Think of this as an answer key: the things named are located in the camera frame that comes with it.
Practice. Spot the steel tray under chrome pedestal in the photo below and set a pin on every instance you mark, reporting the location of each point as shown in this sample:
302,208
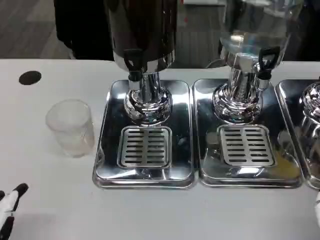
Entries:
287,100

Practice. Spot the clear ribbed glass cup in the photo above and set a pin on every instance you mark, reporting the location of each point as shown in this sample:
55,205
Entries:
71,125

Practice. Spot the clear-tank drink dispenser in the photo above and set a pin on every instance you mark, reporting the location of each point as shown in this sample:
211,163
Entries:
240,22

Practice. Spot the chrome dispenser pedestal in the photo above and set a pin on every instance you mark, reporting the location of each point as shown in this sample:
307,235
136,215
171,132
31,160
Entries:
311,112

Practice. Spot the black tap of clear dispenser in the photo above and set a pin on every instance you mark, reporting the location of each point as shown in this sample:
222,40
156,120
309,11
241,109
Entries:
266,65

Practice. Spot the slotted grid of clear dispenser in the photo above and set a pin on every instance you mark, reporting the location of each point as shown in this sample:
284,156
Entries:
246,146

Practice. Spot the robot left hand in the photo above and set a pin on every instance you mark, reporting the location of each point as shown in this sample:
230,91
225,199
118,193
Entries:
15,197

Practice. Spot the black round counter grommet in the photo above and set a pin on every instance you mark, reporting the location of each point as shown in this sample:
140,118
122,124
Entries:
30,77

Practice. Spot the black tap of dark dispenser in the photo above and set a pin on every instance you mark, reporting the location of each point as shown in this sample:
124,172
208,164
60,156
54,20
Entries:
133,62

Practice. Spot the steel tray under dark dispenser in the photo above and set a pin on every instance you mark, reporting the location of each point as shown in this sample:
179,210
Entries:
182,125

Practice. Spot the slotted grid of dark dispenser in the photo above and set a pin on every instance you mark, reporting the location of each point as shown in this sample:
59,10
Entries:
146,147

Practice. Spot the steel tray under clear dispenser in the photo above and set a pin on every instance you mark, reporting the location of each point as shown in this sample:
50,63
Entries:
280,160

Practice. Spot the dark-tank drink dispenser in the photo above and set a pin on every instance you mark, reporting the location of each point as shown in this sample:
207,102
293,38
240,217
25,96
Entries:
142,30

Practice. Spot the person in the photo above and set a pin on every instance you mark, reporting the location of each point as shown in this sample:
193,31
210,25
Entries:
82,27

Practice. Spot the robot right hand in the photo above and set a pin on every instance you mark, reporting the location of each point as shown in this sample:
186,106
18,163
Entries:
318,202

